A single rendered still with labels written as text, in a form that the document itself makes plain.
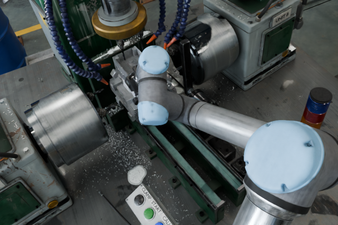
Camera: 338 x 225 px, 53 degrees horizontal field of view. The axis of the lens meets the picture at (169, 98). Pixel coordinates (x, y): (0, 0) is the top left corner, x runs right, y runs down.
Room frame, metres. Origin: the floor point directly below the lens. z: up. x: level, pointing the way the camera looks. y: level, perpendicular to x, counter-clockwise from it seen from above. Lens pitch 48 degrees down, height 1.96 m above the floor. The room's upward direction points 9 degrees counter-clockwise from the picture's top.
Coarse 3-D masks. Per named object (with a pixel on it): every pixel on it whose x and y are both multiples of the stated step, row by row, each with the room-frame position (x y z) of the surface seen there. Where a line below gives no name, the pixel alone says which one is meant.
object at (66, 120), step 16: (48, 96) 0.80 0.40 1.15; (64, 96) 0.78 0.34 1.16; (80, 96) 0.77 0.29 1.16; (32, 112) 0.74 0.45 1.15; (48, 112) 0.72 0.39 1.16; (64, 112) 0.72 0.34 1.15; (80, 112) 0.72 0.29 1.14; (96, 112) 0.73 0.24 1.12; (32, 128) 0.73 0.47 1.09; (48, 128) 0.67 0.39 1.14; (64, 128) 0.67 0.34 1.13; (80, 128) 0.68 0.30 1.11; (96, 128) 0.69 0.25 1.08; (48, 144) 0.64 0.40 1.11; (64, 144) 0.64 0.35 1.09; (80, 144) 0.65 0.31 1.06; (96, 144) 0.67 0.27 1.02; (64, 160) 0.62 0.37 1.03
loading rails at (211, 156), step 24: (168, 120) 0.81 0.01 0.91; (168, 144) 0.70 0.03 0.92; (192, 144) 0.68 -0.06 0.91; (168, 168) 0.66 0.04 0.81; (192, 168) 0.58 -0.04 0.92; (216, 168) 0.57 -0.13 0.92; (192, 192) 0.52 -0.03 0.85; (216, 192) 0.53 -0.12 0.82; (240, 192) 0.47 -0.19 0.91; (216, 216) 0.42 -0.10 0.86
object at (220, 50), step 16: (208, 16) 1.10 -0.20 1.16; (176, 32) 1.04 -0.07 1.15; (192, 32) 1.01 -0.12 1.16; (208, 32) 1.01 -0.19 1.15; (224, 32) 1.02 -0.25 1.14; (176, 48) 1.04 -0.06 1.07; (192, 48) 0.96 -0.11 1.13; (208, 48) 0.96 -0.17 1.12; (224, 48) 0.97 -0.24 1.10; (176, 64) 1.05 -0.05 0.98; (192, 64) 0.95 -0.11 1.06; (208, 64) 0.92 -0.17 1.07; (224, 64) 0.96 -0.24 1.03
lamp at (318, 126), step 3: (303, 117) 0.58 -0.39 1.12; (303, 120) 0.58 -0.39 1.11; (306, 123) 0.57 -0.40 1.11; (309, 123) 0.56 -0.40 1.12; (312, 123) 0.56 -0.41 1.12; (318, 123) 0.55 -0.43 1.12; (321, 123) 0.56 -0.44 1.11; (312, 126) 0.56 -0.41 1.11; (315, 126) 0.55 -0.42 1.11; (318, 126) 0.55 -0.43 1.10
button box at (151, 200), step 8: (144, 184) 0.47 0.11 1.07; (136, 192) 0.45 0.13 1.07; (144, 192) 0.44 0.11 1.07; (152, 192) 0.45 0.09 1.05; (128, 200) 0.43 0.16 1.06; (144, 200) 0.42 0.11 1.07; (152, 200) 0.41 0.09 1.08; (136, 208) 0.41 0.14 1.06; (144, 208) 0.40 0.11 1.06; (152, 208) 0.39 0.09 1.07; (160, 208) 0.39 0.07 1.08; (136, 216) 0.38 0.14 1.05; (160, 216) 0.37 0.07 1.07; (168, 216) 0.36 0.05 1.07; (144, 224) 0.36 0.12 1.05; (152, 224) 0.35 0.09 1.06; (168, 224) 0.34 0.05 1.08; (176, 224) 0.35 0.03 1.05
